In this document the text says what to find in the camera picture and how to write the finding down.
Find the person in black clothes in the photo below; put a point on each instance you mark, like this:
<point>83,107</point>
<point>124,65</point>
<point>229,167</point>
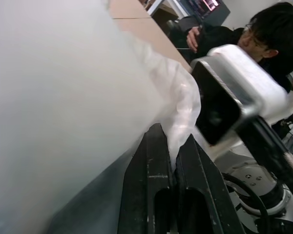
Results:
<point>276,31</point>

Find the black robot neck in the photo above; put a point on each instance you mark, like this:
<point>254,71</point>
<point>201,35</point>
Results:
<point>271,146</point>

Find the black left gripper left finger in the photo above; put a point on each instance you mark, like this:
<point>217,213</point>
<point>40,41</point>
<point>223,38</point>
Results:
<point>139,185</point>

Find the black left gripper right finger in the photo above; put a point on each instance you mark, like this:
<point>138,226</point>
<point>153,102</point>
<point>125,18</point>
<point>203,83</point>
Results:
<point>197,180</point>

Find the brown wooden desk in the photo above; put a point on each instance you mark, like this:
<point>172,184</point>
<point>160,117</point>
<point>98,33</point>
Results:
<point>151,31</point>

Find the bystander bare hand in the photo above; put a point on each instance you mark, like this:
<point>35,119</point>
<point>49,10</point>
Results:
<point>192,39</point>

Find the silver robot torso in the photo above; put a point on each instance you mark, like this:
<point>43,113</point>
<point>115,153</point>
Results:
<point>254,180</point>

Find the dark computer monitor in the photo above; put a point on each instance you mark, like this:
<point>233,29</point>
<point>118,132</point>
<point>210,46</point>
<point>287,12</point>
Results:
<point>210,7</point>

